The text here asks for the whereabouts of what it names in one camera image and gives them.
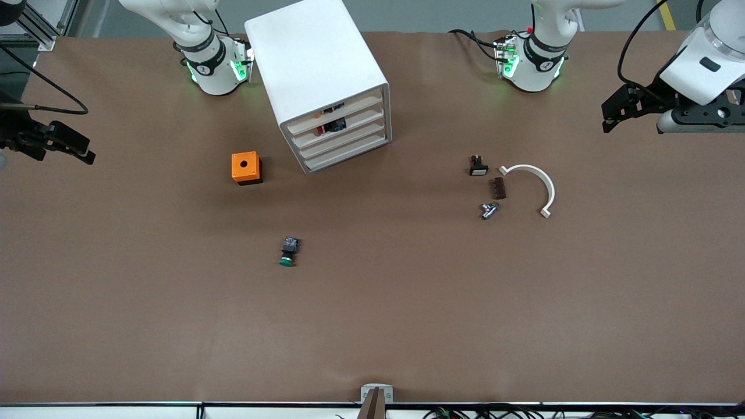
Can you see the white plastic drawer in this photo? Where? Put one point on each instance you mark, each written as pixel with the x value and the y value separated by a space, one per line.
pixel 361 145
pixel 361 134
pixel 361 120
pixel 361 106

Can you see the white curved plastic bracket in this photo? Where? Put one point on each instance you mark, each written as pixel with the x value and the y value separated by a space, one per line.
pixel 527 167

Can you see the aluminium frame post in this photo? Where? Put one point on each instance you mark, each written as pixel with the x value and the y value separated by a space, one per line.
pixel 45 41

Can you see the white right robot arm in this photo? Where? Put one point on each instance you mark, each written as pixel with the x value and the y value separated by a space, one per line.
pixel 209 64

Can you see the black white square push button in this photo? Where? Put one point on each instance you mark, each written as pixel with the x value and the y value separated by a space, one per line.
pixel 478 170

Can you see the white drawer cabinet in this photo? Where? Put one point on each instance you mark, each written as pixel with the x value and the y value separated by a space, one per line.
pixel 314 58

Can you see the small silver metal fitting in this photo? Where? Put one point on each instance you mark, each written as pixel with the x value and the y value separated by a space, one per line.
pixel 488 210

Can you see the brown camera post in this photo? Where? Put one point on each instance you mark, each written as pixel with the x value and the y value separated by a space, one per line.
pixel 373 407

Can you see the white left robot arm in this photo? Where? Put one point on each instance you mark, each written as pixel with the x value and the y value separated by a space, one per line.
pixel 535 64

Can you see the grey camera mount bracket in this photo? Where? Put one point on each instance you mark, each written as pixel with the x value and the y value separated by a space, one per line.
pixel 365 394

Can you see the small brown terminal block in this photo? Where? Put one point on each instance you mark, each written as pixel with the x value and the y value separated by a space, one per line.
pixel 497 188

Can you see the orange button enclosure box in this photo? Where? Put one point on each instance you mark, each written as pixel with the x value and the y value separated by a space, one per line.
pixel 250 171

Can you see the green mushroom push button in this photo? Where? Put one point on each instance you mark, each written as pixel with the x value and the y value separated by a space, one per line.
pixel 289 245

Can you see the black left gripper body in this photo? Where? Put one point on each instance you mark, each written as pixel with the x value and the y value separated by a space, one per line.
pixel 659 93

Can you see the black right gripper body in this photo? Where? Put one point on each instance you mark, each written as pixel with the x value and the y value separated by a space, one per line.
pixel 13 125

